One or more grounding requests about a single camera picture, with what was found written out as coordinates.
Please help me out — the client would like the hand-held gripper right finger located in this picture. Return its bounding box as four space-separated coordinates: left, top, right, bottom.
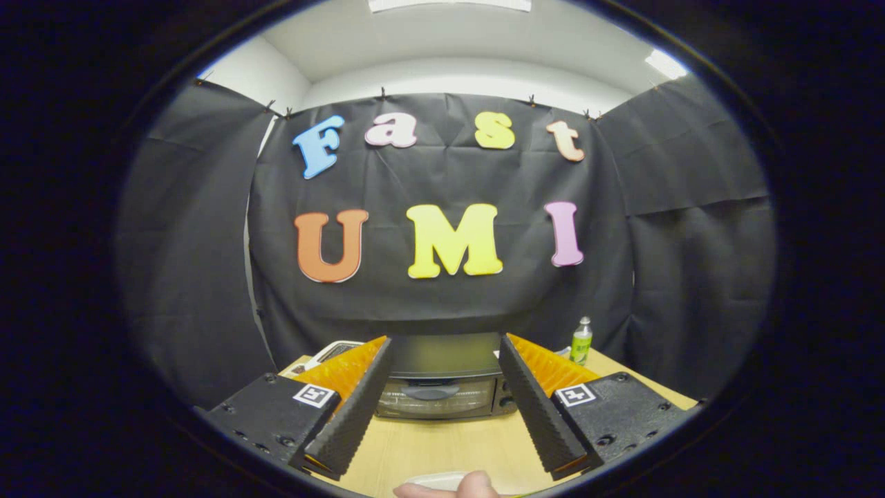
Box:
498 333 699 481

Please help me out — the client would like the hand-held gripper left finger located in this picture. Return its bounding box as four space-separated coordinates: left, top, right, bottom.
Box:
205 336 395 481

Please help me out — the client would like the black toaster oven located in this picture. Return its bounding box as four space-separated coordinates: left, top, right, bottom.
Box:
375 333 519 421

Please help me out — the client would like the white pop-up toaster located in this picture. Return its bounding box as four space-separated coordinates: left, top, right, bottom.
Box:
304 340 365 371

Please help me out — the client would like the green label bottle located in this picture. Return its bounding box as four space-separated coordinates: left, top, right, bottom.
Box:
570 316 593 366

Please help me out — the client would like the white square plate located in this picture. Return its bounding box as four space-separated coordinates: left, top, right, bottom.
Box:
404 471 471 492

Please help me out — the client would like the small ceiling light panel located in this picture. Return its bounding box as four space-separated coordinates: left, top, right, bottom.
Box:
645 48 690 80

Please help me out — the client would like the long ceiling light panel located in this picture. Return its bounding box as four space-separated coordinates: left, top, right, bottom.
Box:
368 0 533 13

